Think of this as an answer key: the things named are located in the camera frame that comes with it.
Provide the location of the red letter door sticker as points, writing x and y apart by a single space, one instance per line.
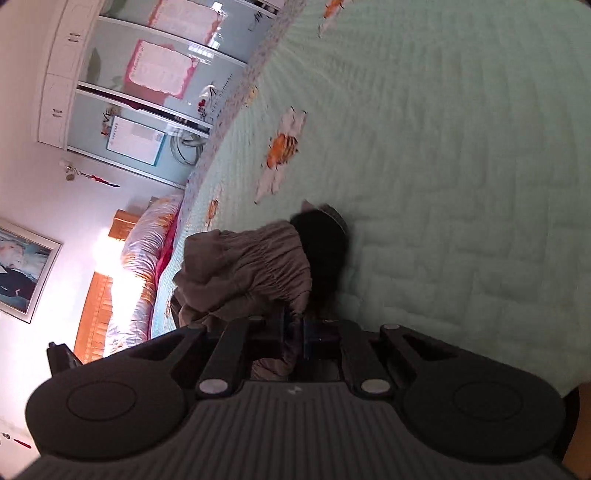
106 124

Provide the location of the magenta blanket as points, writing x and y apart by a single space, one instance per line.
165 249

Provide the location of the heart print bed sheet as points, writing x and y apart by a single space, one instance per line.
202 167

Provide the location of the wooden headboard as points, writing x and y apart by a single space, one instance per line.
92 318

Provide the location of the grey pants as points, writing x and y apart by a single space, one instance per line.
258 258

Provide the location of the blue bordered paper poster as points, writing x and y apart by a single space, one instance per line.
134 138

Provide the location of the white sliding wardrobe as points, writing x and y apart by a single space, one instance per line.
64 92

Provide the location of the framed wall picture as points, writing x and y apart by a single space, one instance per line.
23 267

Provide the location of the bee print quilt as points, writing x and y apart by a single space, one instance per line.
438 161

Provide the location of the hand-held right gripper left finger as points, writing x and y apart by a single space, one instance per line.
288 325

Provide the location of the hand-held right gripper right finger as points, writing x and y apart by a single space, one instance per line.
309 331

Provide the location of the floral duvet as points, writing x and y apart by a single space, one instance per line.
138 258

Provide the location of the red hanging ornament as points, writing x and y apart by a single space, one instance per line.
70 175

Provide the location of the pink bordered paper poster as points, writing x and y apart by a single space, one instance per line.
184 21
157 69

